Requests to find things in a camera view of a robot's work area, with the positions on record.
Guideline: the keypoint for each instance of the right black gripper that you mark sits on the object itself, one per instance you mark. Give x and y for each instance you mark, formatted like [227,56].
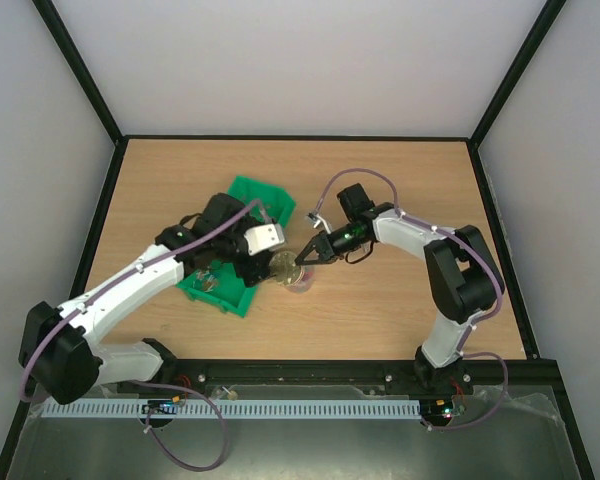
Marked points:
[325,245]

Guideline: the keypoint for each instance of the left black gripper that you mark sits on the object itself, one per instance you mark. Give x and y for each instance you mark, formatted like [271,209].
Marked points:
[244,270]

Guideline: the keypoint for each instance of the gold jar lid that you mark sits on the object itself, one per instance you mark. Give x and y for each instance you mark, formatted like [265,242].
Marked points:
[285,270]

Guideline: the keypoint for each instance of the green black bin set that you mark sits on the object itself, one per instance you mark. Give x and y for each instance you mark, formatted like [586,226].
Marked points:
[227,272]

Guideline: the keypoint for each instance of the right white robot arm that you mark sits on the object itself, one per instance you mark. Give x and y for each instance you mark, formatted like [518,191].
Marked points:
[465,282]

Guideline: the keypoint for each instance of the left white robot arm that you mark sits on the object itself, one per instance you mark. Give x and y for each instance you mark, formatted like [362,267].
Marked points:
[62,349]

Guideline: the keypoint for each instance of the clear glass jar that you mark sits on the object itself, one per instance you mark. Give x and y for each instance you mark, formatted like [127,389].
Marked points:
[300,282]

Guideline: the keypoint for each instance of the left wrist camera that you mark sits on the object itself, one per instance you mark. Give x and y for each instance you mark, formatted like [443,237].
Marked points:
[264,237]

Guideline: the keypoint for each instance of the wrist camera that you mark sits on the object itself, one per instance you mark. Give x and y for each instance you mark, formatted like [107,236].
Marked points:
[318,222]
[264,237]

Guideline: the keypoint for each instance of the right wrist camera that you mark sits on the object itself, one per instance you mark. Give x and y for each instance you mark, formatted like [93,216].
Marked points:
[318,222]

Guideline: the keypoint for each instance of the light blue cable duct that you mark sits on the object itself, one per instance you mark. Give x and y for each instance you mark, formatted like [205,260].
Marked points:
[236,409]

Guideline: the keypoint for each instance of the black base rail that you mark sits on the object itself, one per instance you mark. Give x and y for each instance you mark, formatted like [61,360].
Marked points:
[398,377]

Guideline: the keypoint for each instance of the black cage frame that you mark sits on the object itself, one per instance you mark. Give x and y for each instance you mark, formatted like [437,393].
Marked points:
[540,28]

